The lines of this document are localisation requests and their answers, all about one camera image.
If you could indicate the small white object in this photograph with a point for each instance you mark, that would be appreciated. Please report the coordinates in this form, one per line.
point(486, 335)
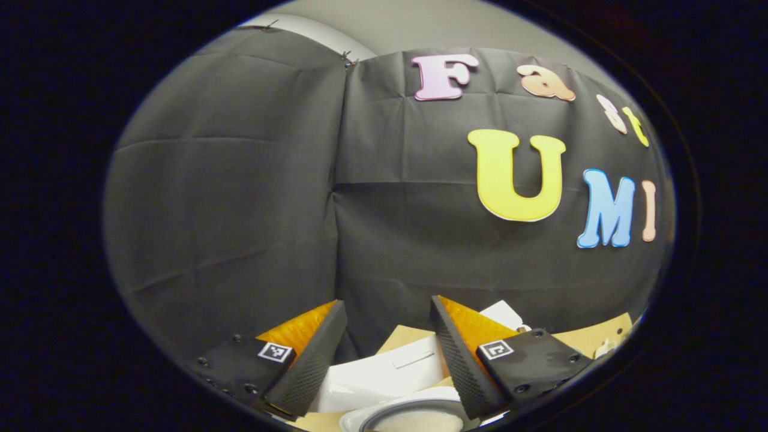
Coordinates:
point(605, 349)

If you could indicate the white rice cooker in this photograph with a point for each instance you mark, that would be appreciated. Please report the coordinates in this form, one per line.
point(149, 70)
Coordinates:
point(384, 375)

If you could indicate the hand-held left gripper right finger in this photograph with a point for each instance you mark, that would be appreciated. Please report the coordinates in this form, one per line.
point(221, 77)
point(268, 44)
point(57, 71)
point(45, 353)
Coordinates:
point(462, 372)

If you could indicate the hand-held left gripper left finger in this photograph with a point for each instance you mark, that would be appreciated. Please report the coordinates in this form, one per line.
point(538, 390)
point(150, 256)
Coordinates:
point(312, 372)

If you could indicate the black backdrop cloth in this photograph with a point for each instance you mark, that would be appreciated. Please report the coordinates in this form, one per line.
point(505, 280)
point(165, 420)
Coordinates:
point(240, 180)

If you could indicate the black binder clip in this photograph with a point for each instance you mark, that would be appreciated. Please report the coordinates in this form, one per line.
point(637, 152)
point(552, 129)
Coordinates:
point(347, 58)
point(267, 25)

